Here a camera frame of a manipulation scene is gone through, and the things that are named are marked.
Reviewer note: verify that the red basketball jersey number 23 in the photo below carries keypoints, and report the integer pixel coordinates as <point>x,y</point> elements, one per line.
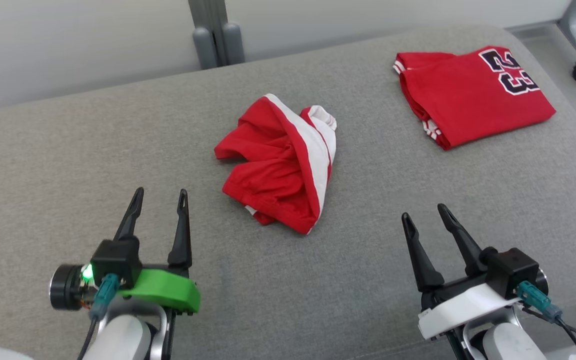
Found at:
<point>468,95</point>

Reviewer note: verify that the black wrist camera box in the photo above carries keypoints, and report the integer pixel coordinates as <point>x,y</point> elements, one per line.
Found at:
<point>115,260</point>
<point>513,270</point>

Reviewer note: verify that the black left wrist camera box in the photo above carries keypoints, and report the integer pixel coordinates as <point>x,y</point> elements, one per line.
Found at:
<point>115,260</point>

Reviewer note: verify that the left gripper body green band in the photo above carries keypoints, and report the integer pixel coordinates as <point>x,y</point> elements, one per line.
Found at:
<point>165,292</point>

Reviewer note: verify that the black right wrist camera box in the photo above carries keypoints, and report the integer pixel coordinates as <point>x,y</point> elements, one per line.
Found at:
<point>513,270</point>

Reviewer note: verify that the red shorts white stripe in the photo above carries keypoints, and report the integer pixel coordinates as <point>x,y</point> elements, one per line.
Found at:
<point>278,170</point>

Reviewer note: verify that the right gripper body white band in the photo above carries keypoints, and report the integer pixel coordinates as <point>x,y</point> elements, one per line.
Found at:
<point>463,310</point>

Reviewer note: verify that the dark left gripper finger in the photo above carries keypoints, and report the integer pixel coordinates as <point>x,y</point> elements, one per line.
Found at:
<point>130,217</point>
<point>182,235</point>

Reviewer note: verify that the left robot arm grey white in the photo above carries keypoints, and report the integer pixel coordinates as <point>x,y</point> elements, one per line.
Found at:
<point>118,337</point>

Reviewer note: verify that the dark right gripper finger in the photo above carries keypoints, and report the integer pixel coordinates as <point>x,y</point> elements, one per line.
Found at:
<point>465,245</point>
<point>423,260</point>

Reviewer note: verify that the grey fabric sofa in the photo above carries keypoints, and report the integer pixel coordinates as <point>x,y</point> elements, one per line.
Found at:
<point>93,160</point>

